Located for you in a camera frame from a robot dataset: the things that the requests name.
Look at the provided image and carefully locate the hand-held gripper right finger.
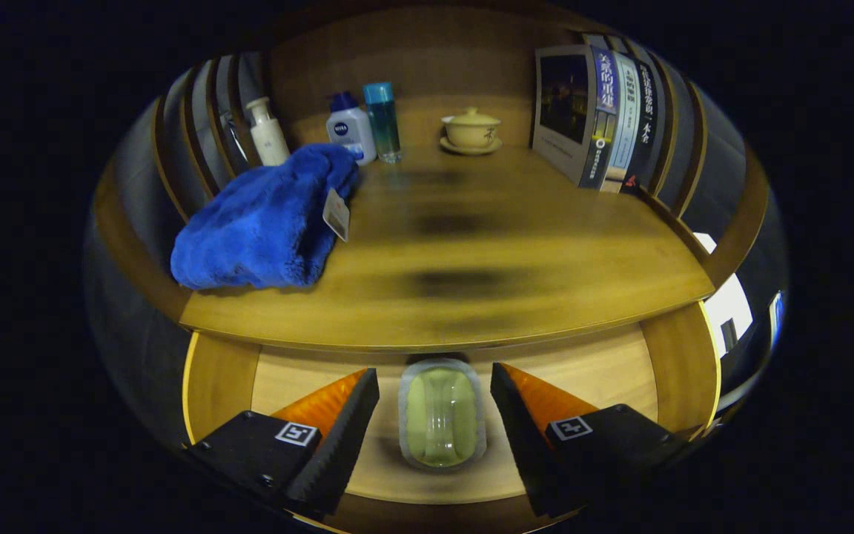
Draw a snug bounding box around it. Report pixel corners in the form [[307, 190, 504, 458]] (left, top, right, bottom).
[[490, 362, 691, 518]]

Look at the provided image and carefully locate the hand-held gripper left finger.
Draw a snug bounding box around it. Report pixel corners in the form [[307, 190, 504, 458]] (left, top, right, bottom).
[[186, 367, 381, 520]]

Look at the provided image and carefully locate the green holder with grey base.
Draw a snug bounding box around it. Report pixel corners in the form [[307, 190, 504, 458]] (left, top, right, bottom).
[[397, 358, 487, 471]]

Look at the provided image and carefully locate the wooden drawer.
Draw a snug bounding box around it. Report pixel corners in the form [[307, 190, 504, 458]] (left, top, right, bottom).
[[182, 300, 721, 534]]

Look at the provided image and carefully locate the wooden cabinet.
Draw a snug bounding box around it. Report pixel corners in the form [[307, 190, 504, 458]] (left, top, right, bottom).
[[90, 7, 772, 534]]

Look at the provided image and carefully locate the blue towel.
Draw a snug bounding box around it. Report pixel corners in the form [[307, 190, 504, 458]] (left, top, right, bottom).
[[170, 143, 360, 290]]

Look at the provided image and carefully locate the white box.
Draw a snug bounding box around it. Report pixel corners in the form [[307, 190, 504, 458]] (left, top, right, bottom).
[[694, 231, 754, 357]]

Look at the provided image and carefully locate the white pump bottle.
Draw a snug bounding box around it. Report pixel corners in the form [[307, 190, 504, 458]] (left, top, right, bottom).
[[245, 96, 291, 167]]

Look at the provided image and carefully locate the white bottle with blue cap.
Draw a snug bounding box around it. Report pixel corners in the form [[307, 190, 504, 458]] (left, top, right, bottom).
[[325, 91, 377, 165]]

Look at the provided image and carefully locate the beige lidded tea cup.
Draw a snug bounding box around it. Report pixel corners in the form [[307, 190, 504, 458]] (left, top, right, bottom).
[[440, 107, 503, 156]]

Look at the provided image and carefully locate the teal bottle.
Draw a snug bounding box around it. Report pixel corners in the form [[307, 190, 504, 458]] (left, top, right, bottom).
[[363, 82, 403, 164]]

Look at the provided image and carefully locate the book with black spine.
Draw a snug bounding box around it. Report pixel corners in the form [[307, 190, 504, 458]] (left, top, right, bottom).
[[620, 59, 666, 195]]

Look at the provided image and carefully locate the book with pale spine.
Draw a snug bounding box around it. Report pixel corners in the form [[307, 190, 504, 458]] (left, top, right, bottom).
[[600, 50, 643, 194]]

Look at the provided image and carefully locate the book with blue spine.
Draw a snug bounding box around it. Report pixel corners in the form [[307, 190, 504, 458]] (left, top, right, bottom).
[[531, 44, 620, 190]]

